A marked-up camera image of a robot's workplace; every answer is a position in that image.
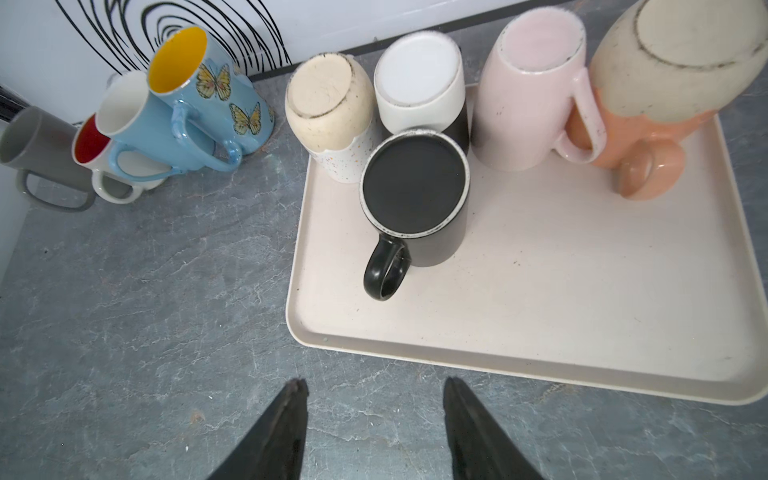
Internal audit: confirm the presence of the white black mug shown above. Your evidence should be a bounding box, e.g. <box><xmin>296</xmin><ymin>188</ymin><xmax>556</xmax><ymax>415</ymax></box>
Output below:
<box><xmin>374</xmin><ymin>30</ymin><xmax>470</xmax><ymax>151</ymax></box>

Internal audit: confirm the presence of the white red mug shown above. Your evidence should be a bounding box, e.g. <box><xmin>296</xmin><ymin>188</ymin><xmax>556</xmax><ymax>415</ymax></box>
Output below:
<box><xmin>71</xmin><ymin>114</ymin><xmax>170</xmax><ymax>205</ymax></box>

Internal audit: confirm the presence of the grey mug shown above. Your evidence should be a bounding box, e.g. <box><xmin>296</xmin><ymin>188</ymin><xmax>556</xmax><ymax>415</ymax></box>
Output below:
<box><xmin>1</xmin><ymin>106</ymin><xmax>97</xmax><ymax>213</ymax></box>

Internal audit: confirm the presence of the cream speckled mug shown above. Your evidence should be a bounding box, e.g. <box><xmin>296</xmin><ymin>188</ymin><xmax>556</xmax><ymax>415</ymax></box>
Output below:
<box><xmin>284</xmin><ymin>53</ymin><xmax>385</xmax><ymax>184</ymax></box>

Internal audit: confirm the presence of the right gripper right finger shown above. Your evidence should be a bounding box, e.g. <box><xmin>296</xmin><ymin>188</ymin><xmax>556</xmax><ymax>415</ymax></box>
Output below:
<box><xmin>443</xmin><ymin>377</ymin><xmax>543</xmax><ymax>479</ymax></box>

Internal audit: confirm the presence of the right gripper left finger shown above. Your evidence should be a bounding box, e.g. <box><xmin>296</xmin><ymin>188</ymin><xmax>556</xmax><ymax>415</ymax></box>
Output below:
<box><xmin>208</xmin><ymin>378</ymin><xmax>309</xmax><ymax>479</ymax></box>

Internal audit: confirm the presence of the blue butterfly mug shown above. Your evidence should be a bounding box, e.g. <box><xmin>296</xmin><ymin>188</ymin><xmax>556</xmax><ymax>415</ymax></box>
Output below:
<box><xmin>147</xmin><ymin>26</ymin><xmax>276</xmax><ymax>172</ymax></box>

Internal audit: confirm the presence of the pink mug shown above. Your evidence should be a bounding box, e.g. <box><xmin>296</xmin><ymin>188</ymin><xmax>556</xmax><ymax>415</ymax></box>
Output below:
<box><xmin>471</xmin><ymin>6</ymin><xmax>607</xmax><ymax>172</ymax></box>

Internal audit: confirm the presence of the cream peach mug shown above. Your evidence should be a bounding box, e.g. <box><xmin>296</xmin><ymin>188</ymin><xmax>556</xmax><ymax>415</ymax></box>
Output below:
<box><xmin>589</xmin><ymin>1</ymin><xmax>767</xmax><ymax>201</ymax></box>

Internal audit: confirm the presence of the light blue mug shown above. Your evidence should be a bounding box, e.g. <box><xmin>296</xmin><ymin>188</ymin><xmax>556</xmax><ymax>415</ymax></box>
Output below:
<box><xmin>95</xmin><ymin>70</ymin><xmax>244</xmax><ymax>184</ymax></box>

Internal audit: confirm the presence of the beige plastic tray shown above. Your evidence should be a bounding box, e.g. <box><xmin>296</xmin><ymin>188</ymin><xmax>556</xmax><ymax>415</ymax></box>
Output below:
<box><xmin>286</xmin><ymin>118</ymin><xmax>767</xmax><ymax>405</ymax></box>

